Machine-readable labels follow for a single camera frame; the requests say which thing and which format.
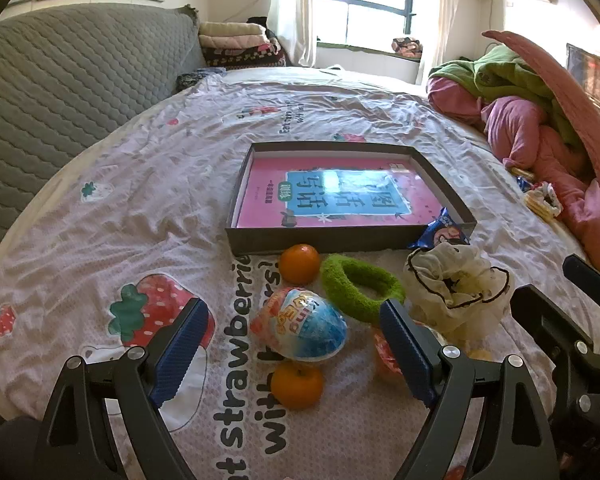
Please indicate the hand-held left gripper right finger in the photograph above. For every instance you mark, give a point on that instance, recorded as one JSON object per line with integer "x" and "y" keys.
{"x": 405, "y": 340}

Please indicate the cream lace scrunchie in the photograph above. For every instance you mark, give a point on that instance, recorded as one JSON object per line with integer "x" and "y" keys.
{"x": 455, "y": 285}

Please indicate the dark-framed window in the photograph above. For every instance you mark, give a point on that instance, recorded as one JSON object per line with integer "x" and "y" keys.
{"x": 370, "y": 5}

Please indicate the shallow grey cardboard box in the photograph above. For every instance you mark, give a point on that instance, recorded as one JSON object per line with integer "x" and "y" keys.
{"x": 330, "y": 241}

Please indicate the orange tangerine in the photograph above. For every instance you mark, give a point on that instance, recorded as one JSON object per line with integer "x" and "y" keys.
{"x": 300, "y": 264}
{"x": 297, "y": 387}

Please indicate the salmon quilted pad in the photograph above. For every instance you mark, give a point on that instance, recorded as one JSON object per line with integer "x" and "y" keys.
{"x": 570, "y": 105}

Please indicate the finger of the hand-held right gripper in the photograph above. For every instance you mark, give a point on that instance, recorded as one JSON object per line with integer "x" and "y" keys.
{"x": 545, "y": 320}
{"x": 592, "y": 280}

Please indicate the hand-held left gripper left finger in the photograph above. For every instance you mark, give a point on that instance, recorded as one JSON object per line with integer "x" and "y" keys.
{"x": 180, "y": 350}

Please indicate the red wrapped snack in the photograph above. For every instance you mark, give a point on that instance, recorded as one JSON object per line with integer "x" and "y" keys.
{"x": 382, "y": 365}

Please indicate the white curtain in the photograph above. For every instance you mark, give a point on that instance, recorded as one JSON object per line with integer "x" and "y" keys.
{"x": 290, "y": 10}
{"x": 437, "y": 15}

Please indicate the wall television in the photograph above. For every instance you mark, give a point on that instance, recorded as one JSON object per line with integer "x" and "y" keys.
{"x": 592, "y": 77}

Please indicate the pink quilt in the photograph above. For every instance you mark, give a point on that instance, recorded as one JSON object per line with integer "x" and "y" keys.
{"x": 520, "y": 125}

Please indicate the green blanket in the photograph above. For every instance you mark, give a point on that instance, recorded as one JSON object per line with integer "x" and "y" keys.
{"x": 505, "y": 75}

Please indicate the stack of folded blankets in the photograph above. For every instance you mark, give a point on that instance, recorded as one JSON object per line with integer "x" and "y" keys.
{"x": 235, "y": 42}

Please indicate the dark knitted cloth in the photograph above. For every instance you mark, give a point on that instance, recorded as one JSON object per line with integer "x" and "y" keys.
{"x": 197, "y": 79}

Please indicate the patterned bundle on windowsill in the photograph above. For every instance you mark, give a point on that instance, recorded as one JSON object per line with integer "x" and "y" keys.
{"x": 406, "y": 47}

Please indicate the white printed plastic bag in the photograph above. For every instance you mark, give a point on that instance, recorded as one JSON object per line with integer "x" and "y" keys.
{"x": 542, "y": 200}

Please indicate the grey quilted headboard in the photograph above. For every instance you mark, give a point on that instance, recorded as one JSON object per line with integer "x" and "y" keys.
{"x": 55, "y": 100}

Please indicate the blue snack packet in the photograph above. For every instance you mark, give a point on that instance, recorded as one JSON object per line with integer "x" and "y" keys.
{"x": 442, "y": 232}

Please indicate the plastic-wrapped toy egg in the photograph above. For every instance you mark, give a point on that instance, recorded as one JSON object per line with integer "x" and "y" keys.
{"x": 300, "y": 327}

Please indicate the pink and blue book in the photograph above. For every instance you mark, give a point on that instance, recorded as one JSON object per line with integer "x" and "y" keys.
{"x": 280, "y": 200}

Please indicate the small blue candy packet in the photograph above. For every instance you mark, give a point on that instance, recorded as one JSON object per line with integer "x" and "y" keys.
{"x": 524, "y": 182}

